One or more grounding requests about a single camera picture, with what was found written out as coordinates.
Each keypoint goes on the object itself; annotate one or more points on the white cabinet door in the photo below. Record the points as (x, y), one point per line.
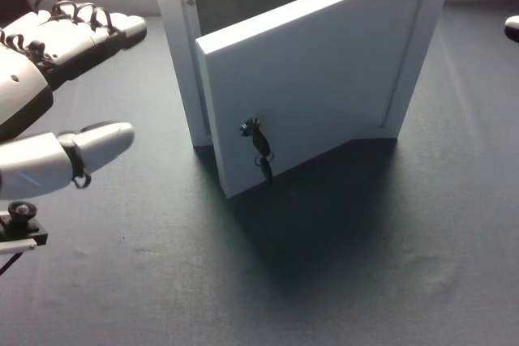
(308, 78)

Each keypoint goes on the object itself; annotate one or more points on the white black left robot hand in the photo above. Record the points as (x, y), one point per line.
(24, 82)

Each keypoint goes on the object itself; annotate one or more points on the white cabinet box frame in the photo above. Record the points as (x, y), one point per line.
(174, 18)

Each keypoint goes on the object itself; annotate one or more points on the black-headed key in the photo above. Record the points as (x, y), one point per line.
(267, 172)
(260, 141)

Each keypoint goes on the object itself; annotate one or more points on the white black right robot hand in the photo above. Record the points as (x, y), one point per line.
(513, 29)

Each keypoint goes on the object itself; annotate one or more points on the dark grey table cloth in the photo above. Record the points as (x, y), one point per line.
(121, 281)

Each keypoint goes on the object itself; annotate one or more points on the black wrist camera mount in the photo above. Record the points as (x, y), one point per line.
(20, 224)

